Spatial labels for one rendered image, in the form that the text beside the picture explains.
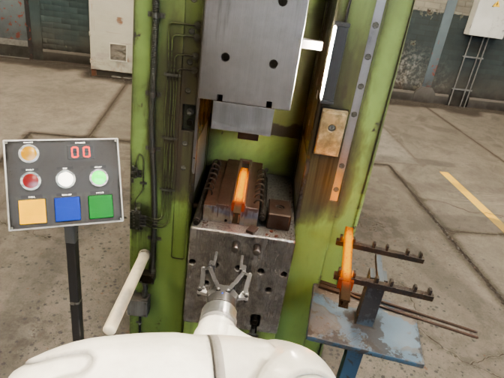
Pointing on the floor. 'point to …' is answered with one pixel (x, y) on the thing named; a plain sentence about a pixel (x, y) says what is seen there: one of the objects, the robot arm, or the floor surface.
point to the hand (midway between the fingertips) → (228, 262)
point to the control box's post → (71, 237)
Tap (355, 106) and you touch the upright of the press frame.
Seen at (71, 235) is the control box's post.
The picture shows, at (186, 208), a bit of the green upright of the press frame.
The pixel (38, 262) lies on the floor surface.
